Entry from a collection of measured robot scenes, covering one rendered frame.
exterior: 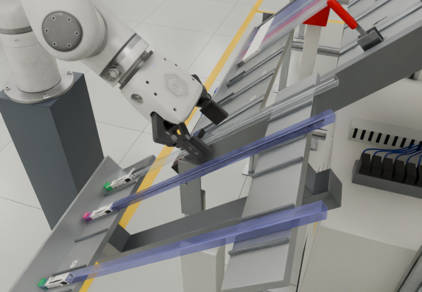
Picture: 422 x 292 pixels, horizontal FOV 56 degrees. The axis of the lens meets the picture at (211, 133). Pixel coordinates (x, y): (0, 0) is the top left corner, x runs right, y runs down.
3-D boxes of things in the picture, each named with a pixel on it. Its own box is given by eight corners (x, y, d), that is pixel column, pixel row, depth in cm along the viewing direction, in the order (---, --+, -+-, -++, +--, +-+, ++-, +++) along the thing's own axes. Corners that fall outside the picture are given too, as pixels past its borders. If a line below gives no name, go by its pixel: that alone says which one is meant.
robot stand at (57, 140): (56, 244, 154) (-8, 97, 109) (80, 209, 167) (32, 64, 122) (98, 255, 150) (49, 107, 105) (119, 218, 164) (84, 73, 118)
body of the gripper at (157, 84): (127, 67, 53) (189, 120, 55) (156, 34, 60) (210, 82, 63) (102, 97, 57) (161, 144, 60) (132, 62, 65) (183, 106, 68)
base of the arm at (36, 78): (-10, 97, 109) (-38, 35, 97) (31, 63, 123) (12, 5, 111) (50, 108, 105) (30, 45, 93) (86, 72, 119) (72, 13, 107)
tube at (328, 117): (88, 222, 74) (83, 218, 74) (91, 216, 75) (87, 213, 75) (335, 122, 45) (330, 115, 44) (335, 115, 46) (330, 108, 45)
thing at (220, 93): (202, 171, 90) (181, 151, 88) (265, 43, 138) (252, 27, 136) (206, 170, 89) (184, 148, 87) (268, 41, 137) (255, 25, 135)
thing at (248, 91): (198, 162, 89) (188, 152, 88) (264, 36, 136) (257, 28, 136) (262, 129, 77) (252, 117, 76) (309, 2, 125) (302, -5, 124)
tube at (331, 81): (108, 191, 80) (104, 188, 79) (111, 186, 81) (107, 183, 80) (338, 85, 50) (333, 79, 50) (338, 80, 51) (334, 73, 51)
